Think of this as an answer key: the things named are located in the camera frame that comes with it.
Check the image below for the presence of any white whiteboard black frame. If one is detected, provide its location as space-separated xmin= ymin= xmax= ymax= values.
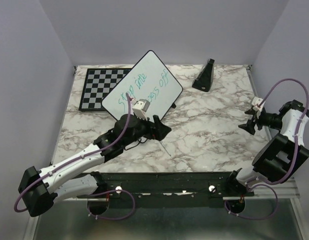
xmin=101 ymin=50 xmax=183 ymax=122

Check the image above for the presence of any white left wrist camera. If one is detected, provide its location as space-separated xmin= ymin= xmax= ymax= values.
xmin=131 ymin=98 xmax=150 ymax=121

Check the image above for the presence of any green white marker pen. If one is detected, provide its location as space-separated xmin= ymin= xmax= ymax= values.
xmin=159 ymin=141 xmax=172 ymax=157

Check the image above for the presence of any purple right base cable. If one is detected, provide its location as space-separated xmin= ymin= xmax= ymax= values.
xmin=224 ymin=183 xmax=279 ymax=218

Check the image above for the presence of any black white checkerboard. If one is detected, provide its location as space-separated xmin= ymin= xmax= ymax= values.
xmin=79 ymin=67 xmax=131 ymax=112

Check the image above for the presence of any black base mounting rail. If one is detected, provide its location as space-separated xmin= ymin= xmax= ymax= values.
xmin=90 ymin=171 xmax=253 ymax=208

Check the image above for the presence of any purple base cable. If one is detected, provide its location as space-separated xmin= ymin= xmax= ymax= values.
xmin=87 ymin=188 xmax=137 ymax=221
xmin=224 ymin=183 xmax=279 ymax=218

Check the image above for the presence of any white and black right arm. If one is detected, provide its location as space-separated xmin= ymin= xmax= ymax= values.
xmin=224 ymin=97 xmax=309 ymax=196

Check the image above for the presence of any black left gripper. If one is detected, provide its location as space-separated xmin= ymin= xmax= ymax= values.
xmin=123 ymin=112 xmax=172 ymax=148

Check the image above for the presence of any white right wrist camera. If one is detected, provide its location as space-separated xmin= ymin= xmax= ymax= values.
xmin=251 ymin=96 xmax=265 ymax=119

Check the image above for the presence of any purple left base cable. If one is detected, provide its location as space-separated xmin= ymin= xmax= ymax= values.
xmin=87 ymin=188 xmax=137 ymax=221

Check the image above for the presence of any black triangular stand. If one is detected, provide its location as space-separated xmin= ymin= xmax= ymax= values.
xmin=191 ymin=58 xmax=215 ymax=93

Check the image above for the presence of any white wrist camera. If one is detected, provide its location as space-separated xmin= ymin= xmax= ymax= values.
xmin=251 ymin=96 xmax=265 ymax=119
xmin=131 ymin=98 xmax=150 ymax=121

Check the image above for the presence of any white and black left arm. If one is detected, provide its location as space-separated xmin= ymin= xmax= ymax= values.
xmin=17 ymin=114 xmax=172 ymax=217

